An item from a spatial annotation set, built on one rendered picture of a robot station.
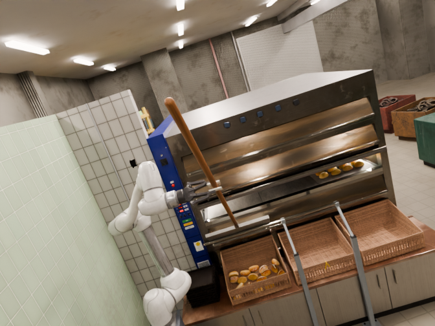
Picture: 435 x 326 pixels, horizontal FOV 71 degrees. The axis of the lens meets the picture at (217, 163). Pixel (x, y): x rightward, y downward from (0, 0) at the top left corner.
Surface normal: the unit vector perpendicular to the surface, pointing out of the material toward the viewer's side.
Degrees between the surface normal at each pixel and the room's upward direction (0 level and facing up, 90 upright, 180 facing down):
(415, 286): 90
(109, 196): 90
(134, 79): 90
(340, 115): 70
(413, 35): 90
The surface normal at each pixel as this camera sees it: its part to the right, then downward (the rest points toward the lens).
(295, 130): -0.07, -0.07
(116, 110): 0.04, 0.26
